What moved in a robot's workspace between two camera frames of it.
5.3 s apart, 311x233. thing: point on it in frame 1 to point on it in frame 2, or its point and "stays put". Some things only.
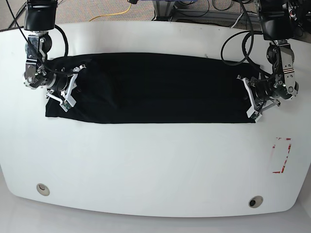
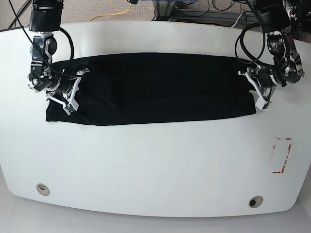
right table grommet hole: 255,201 stays put
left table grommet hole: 43,189 stays put
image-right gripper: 265,93 to 261,79
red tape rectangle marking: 285,162 stays put
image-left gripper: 64,83 to 64,92
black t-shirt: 165,88 stays put
